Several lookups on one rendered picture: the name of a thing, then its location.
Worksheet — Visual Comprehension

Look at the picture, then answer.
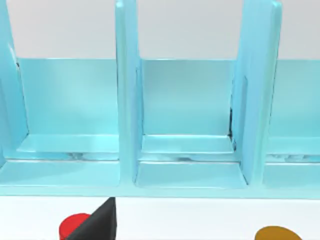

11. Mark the light blue rack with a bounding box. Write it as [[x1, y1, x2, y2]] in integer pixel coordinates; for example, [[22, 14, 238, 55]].
[[0, 0, 320, 199]]

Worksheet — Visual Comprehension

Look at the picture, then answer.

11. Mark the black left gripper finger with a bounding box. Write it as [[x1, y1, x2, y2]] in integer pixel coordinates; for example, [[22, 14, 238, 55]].
[[65, 196, 118, 240]]

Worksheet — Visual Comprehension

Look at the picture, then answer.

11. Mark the mustard yellow round object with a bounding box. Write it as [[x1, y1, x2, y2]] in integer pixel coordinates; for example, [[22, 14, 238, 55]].
[[254, 225, 303, 240]]

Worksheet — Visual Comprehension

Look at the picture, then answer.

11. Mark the red round object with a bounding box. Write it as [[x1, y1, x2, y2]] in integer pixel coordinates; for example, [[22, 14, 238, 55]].
[[58, 212, 91, 240]]

